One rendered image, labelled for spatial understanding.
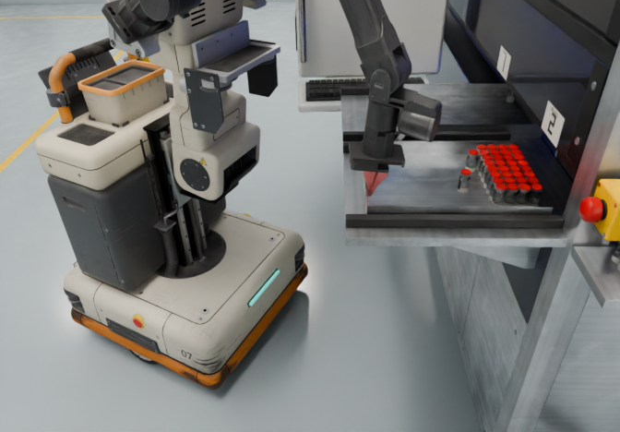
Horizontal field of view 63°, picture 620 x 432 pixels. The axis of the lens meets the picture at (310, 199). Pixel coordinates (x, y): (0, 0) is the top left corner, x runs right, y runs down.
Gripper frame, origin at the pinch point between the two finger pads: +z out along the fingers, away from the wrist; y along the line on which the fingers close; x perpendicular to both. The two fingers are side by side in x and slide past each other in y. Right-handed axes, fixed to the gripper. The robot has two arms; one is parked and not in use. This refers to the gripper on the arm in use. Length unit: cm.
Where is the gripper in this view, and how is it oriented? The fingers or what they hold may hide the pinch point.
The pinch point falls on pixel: (370, 190)
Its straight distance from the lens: 101.7
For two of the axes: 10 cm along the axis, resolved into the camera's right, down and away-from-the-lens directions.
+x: 0.3, -5.7, 8.2
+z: -0.7, 8.2, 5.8
